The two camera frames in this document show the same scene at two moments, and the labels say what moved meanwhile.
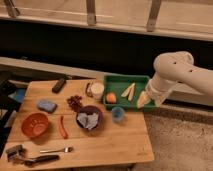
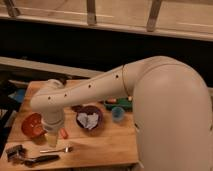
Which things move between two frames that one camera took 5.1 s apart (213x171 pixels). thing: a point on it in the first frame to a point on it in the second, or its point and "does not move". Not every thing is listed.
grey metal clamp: x=16 y=154 does not move
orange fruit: x=111 y=97 does not move
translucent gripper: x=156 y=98 to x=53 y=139
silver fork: x=65 y=150 does not move
